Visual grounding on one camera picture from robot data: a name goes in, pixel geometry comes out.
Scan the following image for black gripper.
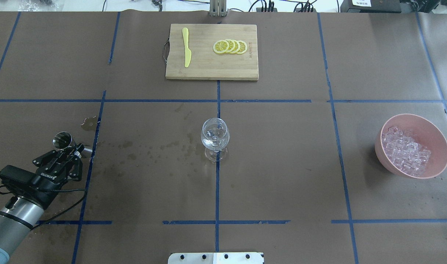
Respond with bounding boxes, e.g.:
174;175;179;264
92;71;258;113
29;145;85;200

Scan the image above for clear ice cubes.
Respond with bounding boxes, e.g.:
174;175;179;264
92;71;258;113
381;126;431;177

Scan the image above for bamboo cutting board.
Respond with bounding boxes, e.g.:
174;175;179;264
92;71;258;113
166;23;260;81

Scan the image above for yellow lemon slices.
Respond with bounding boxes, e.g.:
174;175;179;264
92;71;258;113
213;39;249;55

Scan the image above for aluminium frame post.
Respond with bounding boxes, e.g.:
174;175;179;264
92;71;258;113
209;0;228;17

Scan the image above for clear wine glass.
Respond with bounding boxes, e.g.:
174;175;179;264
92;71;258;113
200;118;230;163

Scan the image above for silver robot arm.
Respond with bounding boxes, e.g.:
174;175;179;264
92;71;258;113
0;144;85;264

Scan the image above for pink ice bowl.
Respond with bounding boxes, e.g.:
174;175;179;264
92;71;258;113
374;114;447;179

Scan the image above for yellow plastic knife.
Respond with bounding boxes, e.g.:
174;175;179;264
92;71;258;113
182;27;192;67

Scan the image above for steel cocktail jigger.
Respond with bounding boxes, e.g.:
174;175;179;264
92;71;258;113
52;131;93;158

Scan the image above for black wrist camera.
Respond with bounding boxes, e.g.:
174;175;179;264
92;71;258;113
0;165;35;194

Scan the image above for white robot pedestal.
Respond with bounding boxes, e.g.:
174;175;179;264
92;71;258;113
168;252;265;264

